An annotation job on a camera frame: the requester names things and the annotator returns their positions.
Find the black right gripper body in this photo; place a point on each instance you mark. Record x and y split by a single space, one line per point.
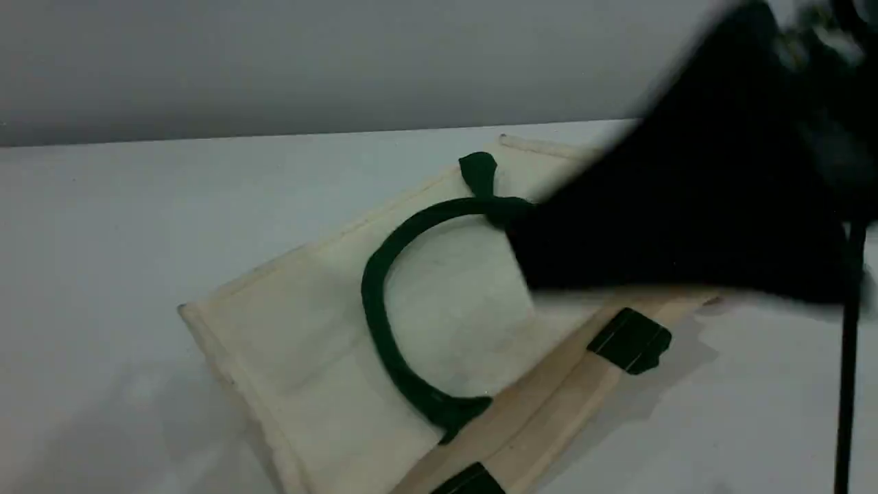
686 206

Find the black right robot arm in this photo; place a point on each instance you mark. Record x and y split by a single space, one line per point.
850 137

